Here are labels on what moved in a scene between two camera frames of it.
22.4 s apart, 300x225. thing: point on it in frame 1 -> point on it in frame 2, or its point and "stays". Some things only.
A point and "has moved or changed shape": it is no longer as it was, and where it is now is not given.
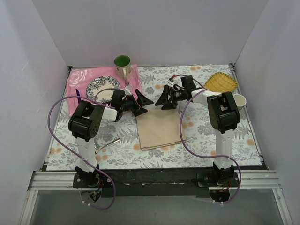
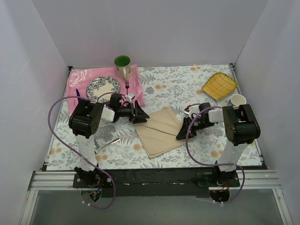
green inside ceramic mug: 123,64 stays
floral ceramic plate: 100,89 stays
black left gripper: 136,103 -> 134,112
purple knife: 78,94 stays
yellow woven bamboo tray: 221,82 stays
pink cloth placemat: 78,78 stays
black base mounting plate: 187,183 stays
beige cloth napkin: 158,128 has moved or changed shape
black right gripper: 169,96 -> 190,127
